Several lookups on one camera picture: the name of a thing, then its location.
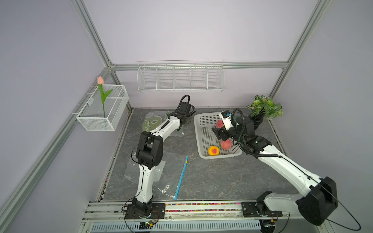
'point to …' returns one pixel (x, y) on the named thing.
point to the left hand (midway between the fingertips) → (185, 119)
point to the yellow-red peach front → (213, 150)
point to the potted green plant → (263, 106)
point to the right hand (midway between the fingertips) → (218, 123)
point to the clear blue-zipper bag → (167, 177)
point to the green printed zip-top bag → (154, 120)
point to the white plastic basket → (203, 127)
